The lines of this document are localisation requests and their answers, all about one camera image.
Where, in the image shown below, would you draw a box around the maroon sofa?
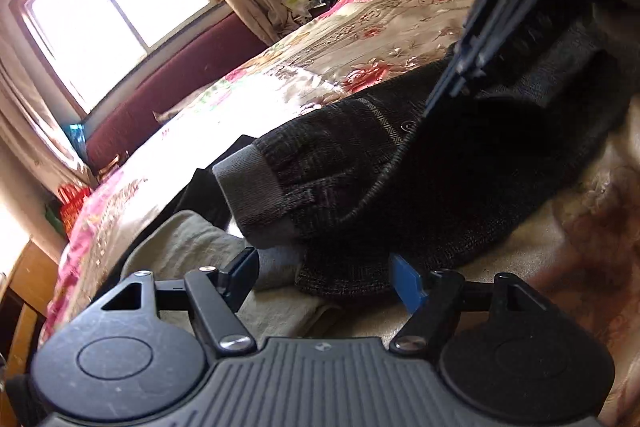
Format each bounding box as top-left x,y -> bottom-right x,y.
82,12 -> 274,174

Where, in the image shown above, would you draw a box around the green and white packet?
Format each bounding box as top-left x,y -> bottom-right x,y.
282,0 -> 317,16

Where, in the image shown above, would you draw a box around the wooden furniture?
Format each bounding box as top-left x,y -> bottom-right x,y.
0,239 -> 62,385

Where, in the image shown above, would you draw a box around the red bag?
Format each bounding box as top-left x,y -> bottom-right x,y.
57,183 -> 94,234

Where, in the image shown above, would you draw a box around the black garment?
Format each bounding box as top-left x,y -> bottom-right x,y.
170,134 -> 262,234

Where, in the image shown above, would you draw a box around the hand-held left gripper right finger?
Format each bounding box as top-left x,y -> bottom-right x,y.
389,253 -> 538,355

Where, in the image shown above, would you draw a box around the brown handbag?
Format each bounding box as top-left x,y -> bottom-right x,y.
97,152 -> 127,180

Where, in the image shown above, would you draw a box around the blue plastic bag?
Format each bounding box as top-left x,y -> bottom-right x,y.
65,123 -> 89,154

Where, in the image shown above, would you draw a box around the window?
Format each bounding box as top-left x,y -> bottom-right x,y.
10,0 -> 227,116

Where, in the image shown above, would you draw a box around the grey-green garment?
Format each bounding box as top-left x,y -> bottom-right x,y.
120,209 -> 347,341

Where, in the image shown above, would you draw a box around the floral satin blanket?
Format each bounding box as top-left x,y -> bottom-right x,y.
37,0 -> 640,427

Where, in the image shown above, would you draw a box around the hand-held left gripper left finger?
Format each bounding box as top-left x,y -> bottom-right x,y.
100,247 -> 260,355

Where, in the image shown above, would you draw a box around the beige cushion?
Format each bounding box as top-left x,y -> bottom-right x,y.
152,99 -> 202,124

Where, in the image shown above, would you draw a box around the dark plaid pants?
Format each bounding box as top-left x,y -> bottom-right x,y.
212,2 -> 640,305

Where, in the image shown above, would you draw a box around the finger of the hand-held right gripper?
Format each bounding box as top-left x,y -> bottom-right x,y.
449,0 -> 542,98
423,0 -> 507,118

